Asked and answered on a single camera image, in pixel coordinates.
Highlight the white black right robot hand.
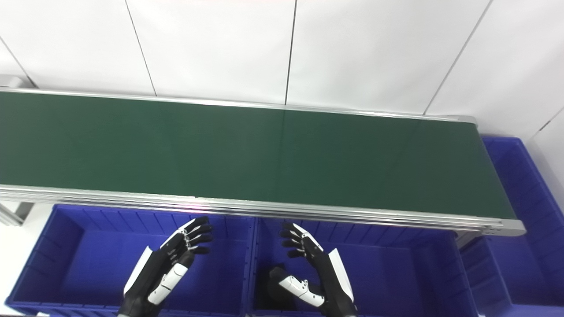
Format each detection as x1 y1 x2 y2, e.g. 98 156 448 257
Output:
269 222 358 317

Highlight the blue plastic bin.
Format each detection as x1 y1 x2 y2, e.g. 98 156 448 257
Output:
4 203 256 317
249 217 481 317
458 136 564 317

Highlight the grey conveyor motor housing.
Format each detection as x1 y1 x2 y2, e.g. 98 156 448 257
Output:
0 75 31 88

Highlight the green conveyor belt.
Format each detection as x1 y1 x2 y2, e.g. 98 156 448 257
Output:
0 87 527 237
0 91 516 219

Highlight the black round part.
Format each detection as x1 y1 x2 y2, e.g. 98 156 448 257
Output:
264 264 309 311

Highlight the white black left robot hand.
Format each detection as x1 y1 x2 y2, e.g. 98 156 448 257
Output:
117 216 214 317

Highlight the aluminium conveyor leg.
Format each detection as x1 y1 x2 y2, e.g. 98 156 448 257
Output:
0 202 33 226

